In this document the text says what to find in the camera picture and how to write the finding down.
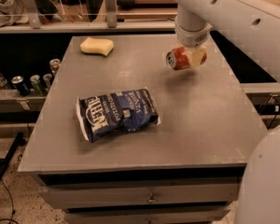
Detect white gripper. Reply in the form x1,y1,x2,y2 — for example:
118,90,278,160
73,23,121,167
175,16,212,67

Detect red coke can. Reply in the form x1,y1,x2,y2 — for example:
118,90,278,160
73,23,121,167
166,47,195,70

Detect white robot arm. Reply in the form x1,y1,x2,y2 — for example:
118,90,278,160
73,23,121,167
175,0,280,224

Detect orange soda can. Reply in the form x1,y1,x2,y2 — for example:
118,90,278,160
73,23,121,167
49,59,61,76

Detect silver soda can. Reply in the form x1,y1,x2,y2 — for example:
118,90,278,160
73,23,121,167
43,74,53,90

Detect green soda can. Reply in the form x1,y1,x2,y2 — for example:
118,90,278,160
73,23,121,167
30,75,46,96

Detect dark blue soda can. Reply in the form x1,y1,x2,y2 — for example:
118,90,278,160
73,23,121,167
11,76,30,96

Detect yellow sponge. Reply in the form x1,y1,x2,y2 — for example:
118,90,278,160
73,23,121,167
80,37,114,56

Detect blue kettle chips bag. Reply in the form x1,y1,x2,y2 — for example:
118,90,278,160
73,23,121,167
77,89,161,143

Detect grey drawer cabinet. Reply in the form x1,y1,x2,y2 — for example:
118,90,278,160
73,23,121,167
19,35,267,214

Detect lower grey drawer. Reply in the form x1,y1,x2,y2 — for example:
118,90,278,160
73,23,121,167
64,205,230,224

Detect grey drawer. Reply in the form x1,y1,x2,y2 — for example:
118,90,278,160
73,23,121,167
39,183,238,209
64,205,230,224

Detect grey cloth pile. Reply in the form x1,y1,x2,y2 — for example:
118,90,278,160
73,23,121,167
0,0,64,28

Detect upper grey drawer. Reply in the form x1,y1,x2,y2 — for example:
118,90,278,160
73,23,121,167
39,183,238,209

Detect black stand leg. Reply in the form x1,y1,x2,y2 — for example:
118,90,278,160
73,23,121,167
0,132,26,181

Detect middle metal bracket post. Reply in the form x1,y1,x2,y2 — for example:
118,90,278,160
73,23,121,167
105,0,117,28

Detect metal bracket post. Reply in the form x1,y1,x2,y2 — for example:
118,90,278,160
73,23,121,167
105,0,117,28
22,0,41,29

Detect left metal bracket post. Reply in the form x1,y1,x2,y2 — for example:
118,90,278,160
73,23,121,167
22,0,41,29

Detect black floor cable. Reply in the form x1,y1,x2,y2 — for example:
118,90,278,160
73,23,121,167
0,149,20,224

